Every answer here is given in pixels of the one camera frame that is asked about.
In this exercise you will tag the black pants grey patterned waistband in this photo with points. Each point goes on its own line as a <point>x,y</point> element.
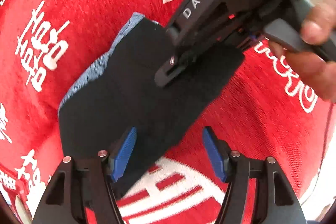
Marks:
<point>117,91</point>

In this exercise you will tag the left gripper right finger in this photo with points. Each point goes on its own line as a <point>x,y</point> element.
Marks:
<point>218,153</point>

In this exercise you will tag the red blanket white characters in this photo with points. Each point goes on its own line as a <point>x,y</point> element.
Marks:
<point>265,110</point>

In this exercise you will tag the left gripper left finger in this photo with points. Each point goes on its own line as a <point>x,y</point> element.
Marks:
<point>120,153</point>

